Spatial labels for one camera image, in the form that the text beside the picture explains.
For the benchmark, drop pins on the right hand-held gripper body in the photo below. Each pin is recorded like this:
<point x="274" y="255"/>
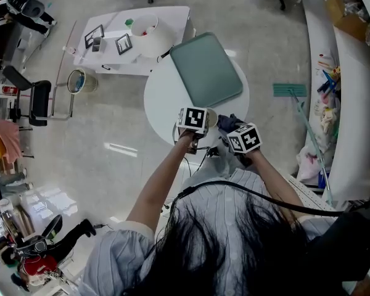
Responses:
<point x="245" y="139"/>

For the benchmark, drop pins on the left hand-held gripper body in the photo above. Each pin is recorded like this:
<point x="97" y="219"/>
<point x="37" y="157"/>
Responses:
<point x="192" y="119"/>

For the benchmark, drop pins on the white cup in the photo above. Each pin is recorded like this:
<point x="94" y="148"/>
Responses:
<point x="212" y="117"/>

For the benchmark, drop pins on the dark blue cloth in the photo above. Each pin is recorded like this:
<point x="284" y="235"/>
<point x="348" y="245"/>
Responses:
<point x="229" y="122"/>

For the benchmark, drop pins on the person's left forearm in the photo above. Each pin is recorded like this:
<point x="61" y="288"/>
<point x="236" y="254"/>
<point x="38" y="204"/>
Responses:
<point x="157" y="190"/>

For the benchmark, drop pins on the person's right forearm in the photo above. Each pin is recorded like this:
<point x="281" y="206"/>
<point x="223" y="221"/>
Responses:
<point x="274" y="187"/>

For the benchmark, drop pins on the pink hanging cloth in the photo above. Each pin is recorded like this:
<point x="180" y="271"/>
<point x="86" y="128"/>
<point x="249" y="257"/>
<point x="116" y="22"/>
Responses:
<point x="7" y="137"/>

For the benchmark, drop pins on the person's black shoe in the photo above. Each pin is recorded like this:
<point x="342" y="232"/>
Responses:
<point x="212" y="151"/>

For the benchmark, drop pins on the round white side table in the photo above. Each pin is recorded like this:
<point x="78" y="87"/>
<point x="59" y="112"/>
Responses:
<point x="160" y="103"/>

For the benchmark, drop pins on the person's grey trousers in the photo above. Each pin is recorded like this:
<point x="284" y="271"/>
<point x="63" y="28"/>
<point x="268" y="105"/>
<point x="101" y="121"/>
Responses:
<point x="212" y="170"/>

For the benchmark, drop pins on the green plastic tray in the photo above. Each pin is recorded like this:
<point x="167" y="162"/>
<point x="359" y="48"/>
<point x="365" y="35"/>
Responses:
<point x="206" y="69"/>

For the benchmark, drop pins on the green flat mop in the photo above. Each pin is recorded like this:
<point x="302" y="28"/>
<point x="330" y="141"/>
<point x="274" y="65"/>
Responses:
<point x="290" y="90"/>

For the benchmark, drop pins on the pink plastic bag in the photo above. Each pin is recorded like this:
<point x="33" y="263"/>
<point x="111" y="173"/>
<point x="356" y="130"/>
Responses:
<point x="309" y="165"/>

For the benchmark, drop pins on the white perforated board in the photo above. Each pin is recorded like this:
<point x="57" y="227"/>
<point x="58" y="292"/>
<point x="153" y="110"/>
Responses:
<point x="311" y="193"/>

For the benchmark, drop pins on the white lampshade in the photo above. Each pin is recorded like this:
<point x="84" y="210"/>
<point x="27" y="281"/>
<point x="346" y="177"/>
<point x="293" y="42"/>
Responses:
<point x="154" y="40"/>

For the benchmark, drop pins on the blue plastic tool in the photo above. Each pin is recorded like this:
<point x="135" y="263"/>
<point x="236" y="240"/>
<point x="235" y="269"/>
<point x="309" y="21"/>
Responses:
<point x="327" y="82"/>

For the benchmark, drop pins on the low white rectangular table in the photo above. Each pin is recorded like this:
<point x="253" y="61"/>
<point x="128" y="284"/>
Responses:
<point x="169" y="17"/>

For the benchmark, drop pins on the woven waste basket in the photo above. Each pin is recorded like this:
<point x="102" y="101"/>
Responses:
<point x="91" y="83"/>

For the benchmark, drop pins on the white curved counter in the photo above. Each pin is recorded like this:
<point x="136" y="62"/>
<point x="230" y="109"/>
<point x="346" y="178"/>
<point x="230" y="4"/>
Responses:
<point x="357" y="109"/>

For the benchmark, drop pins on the small grey box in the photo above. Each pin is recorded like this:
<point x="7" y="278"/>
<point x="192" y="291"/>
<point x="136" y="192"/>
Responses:
<point x="96" y="45"/>

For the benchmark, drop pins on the small clear bottle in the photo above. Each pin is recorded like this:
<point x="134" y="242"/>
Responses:
<point x="69" y="50"/>

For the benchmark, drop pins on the cardboard box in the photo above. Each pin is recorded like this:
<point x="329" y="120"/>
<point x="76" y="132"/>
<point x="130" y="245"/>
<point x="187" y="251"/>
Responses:
<point x="348" y="26"/>

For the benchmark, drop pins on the person's light striped shirt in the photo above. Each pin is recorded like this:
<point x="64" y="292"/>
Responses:
<point x="114" y="257"/>

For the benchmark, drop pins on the black picture frame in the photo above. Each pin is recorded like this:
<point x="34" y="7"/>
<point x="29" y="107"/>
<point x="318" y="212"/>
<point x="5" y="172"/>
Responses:
<point x="123" y="44"/>
<point x="94" y="36"/>

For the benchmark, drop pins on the black headset mount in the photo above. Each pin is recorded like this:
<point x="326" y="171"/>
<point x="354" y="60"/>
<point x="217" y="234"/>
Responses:
<point x="345" y="242"/>

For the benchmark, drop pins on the black chair with chrome frame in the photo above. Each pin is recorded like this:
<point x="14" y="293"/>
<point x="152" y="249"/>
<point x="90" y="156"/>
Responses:
<point x="40" y="100"/>

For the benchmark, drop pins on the red wall sign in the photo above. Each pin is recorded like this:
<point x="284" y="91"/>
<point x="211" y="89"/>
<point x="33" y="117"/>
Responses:
<point x="10" y="89"/>

